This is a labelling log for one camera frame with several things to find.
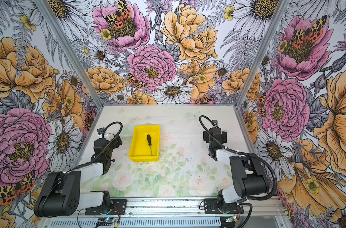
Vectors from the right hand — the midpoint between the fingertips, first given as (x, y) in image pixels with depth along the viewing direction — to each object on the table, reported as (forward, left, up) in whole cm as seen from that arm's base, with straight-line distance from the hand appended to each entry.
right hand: (215, 135), depth 95 cm
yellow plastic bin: (-7, +49, -6) cm, 50 cm away
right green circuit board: (-45, -1, -8) cm, 45 cm away
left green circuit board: (-44, +61, -7) cm, 76 cm away
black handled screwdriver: (-2, +43, -5) cm, 44 cm away
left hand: (-2, +66, +3) cm, 66 cm away
